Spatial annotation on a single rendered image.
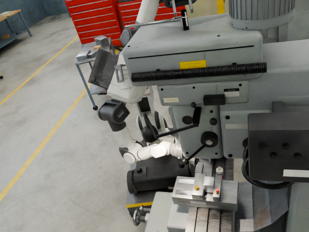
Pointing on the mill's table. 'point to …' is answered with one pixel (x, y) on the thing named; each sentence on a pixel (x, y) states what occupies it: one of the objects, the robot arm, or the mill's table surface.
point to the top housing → (192, 49)
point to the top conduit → (200, 72)
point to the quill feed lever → (206, 136)
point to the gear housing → (164, 97)
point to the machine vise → (222, 201)
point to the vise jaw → (199, 194)
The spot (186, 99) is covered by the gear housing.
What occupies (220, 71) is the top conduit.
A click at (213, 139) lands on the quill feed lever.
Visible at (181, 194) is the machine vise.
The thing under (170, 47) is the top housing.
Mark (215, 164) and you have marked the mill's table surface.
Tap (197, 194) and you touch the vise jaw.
